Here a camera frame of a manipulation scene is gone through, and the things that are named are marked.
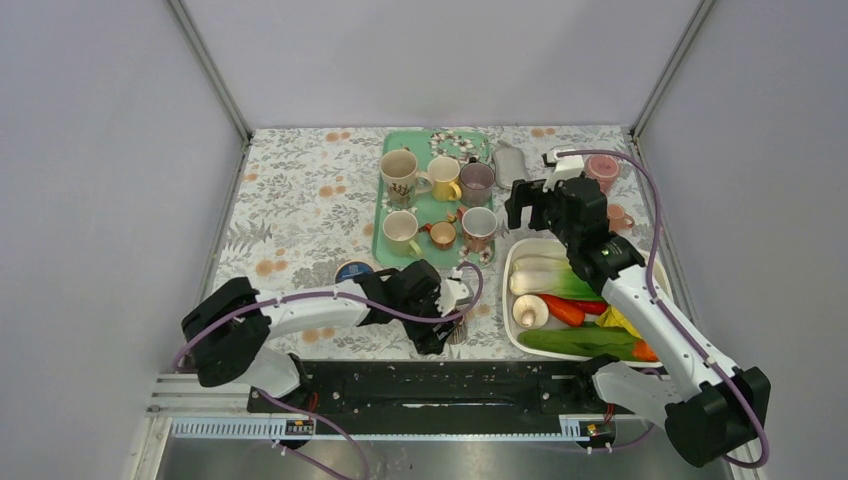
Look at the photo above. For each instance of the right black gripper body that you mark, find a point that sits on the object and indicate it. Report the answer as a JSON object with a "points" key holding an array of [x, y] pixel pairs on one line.
{"points": [[546, 211]]}

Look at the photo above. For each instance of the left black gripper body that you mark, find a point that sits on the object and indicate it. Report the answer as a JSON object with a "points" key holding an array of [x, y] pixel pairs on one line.
{"points": [[424, 307]]}

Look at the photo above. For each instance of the light green mug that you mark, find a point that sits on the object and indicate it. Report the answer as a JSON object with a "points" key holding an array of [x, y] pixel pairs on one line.
{"points": [[400, 229]]}

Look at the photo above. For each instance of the small orange mug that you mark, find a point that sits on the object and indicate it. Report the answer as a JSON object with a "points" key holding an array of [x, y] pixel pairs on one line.
{"points": [[442, 235]]}

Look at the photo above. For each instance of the dark brown mug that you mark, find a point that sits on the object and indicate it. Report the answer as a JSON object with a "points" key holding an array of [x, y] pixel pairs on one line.
{"points": [[459, 334]]}

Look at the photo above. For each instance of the mauve mug black handle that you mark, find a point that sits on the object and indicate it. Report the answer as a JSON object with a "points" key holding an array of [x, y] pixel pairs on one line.
{"points": [[476, 181]]}

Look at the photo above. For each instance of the cream floral tall mug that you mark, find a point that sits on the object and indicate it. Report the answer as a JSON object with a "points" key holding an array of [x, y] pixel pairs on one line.
{"points": [[403, 179]]}

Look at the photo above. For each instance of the yellow mug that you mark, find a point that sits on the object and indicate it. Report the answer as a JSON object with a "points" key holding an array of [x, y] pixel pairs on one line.
{"points": [[445, 172]]}

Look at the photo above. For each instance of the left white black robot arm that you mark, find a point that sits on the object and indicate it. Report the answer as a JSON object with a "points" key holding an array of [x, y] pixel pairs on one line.
{"points": [[227, 335]]}

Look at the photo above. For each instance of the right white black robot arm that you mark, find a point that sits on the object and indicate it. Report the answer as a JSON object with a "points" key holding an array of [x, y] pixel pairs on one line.
{"points": [[709, 407]]}

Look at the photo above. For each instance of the small pink mug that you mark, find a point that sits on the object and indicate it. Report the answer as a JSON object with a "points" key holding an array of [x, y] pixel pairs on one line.
{"points": [[619, 220]]}

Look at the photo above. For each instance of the tall pink patterned mug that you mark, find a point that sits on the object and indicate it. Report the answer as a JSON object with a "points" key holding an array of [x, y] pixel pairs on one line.
{"points": [[604, 169]]}

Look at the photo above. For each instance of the white rectangular basin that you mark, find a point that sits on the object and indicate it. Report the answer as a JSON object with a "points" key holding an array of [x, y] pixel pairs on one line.
{"points": [[551, 248]]}

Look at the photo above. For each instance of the blue-topped tape roll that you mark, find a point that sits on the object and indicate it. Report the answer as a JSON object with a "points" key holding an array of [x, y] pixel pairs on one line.
{"points": [[351, 269]]}

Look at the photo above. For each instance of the bok choy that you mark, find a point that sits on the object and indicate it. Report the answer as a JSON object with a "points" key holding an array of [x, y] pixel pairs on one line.
{"points": [[550, 276]]}

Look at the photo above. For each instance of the green floral tray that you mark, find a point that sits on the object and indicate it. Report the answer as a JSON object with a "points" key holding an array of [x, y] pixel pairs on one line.
{"points": [[426, 145]]}

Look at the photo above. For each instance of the white mushroom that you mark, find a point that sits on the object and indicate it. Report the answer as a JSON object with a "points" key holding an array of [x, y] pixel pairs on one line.
{"points": [[530, 312]]}

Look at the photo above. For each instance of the yellow napa cabbage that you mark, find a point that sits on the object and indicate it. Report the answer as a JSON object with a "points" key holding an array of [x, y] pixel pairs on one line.
{"points": [[613, 318]]}

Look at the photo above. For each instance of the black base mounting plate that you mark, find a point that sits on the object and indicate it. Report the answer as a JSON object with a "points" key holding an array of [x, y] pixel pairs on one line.
{"points": [[549, 387]]}

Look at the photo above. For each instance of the green cucumber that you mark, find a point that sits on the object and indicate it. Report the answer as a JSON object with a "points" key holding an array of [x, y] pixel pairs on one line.
{"points": [[584, 341]]}

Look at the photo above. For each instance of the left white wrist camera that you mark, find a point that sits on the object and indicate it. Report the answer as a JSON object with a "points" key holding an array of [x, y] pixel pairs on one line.
{"points": [[454, 293]]}

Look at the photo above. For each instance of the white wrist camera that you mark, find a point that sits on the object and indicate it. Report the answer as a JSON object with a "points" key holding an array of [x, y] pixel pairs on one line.
{"points": [[566, 162], [454, 293]]}

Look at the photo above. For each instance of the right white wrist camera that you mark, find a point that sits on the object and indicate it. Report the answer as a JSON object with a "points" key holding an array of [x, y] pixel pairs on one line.
{"points": [[566, 162]]}

